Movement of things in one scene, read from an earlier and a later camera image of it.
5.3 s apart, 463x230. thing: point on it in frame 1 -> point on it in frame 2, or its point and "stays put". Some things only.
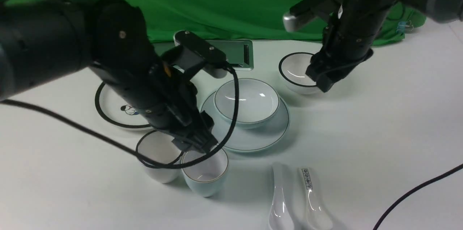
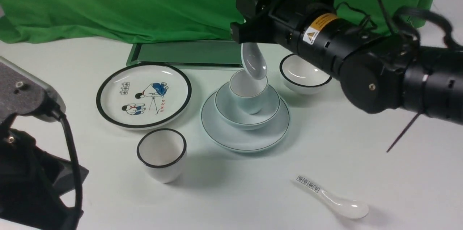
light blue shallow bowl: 258,102 stays put
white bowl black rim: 293,68 stays put
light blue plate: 245,140 stays put
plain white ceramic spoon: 280,218 -> 253,61
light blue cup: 205,177 -> 250,92
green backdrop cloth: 236,4 stays put
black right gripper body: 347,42 -> 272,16
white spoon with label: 320,216 -> 350,208
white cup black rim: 157,145 stays put
